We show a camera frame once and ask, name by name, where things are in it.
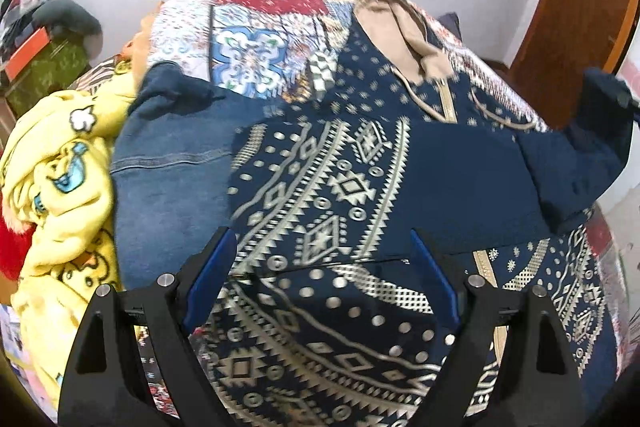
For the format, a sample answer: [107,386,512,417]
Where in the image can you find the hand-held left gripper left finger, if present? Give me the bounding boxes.
[57,227,238,427]

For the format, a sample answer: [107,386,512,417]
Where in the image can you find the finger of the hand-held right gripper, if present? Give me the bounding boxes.
[615,89,640,114]

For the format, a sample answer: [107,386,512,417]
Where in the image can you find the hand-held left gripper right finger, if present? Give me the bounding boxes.
[409,227,586,427]

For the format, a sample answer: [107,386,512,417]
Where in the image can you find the navy patterned hoodie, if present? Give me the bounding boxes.
[227,0,640,427]

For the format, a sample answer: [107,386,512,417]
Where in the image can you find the blue denim jeans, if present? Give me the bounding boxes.
[107,62,281,293]

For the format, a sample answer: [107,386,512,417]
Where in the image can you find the yellow cartoon blanket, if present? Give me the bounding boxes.
[0,57,146,413]

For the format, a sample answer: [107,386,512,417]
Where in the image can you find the red plush cloth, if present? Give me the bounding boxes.
[0,207,37,283]

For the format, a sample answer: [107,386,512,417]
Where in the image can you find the patchwork quilt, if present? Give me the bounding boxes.
[140,0,633,427]

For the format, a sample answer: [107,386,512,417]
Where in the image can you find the striped pillow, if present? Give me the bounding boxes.
[67,57,126,94]

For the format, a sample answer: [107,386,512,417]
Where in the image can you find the green patterned cloth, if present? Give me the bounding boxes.
[5,32,96,118]

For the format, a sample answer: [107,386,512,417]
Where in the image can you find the orange box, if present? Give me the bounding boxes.
[5,29,53,78]

